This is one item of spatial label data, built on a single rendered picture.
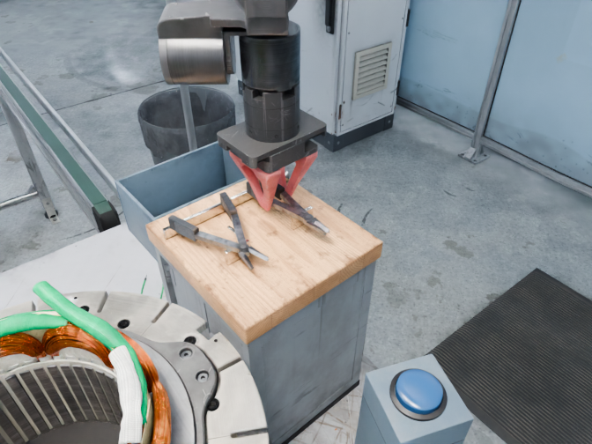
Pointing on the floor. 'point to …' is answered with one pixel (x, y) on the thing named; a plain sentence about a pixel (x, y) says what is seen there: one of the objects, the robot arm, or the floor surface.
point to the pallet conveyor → (32, 123)
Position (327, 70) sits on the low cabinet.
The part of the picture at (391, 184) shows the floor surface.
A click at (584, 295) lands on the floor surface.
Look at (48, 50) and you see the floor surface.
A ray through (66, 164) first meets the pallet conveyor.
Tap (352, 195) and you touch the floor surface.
